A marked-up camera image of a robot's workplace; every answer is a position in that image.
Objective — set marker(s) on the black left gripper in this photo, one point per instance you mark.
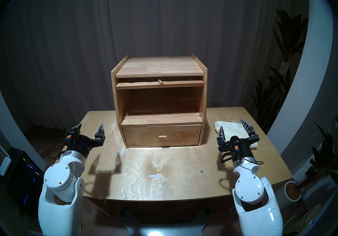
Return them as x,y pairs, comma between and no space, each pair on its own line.
87,143

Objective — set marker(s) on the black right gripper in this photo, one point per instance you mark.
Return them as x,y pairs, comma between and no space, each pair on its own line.
247,145

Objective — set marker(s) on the cream towel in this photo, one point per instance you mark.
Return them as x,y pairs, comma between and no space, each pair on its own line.
232,128

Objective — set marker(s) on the wooden sliding door with knob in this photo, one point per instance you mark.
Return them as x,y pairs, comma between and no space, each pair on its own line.
137,85

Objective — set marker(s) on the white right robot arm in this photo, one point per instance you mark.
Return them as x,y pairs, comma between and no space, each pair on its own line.
250,188

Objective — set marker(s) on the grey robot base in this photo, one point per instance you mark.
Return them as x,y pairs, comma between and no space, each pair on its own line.
158,230

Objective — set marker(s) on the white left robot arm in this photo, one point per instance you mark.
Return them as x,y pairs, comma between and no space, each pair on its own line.
58,180

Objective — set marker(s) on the long white tape strip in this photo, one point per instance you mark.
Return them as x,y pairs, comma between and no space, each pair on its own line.
154,175

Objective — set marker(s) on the white plant tag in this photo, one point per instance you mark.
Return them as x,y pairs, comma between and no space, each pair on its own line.
284,68

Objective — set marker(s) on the black computer tower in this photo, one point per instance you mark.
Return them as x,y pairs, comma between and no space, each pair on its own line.
23,180

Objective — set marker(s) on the white plant pot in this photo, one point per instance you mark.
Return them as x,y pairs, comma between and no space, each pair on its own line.
283,198

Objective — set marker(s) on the grey curtain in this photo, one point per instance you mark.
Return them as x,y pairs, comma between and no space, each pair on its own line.
79,40

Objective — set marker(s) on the small dark potted plant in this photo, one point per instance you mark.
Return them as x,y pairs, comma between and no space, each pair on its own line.
322,159

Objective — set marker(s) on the wooden cabinet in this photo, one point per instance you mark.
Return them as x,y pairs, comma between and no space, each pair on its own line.
158,66

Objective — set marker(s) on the tall dark leafy plant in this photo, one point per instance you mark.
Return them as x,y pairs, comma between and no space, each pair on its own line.
289,34

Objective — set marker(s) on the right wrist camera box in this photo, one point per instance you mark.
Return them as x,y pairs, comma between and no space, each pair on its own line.
235,141

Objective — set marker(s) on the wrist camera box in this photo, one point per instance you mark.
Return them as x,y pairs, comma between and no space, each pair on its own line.
235,141
69,137

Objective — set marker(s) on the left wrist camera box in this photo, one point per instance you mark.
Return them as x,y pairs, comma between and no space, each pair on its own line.
69,137

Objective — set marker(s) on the white wall device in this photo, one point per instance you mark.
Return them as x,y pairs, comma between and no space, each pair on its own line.
4,165

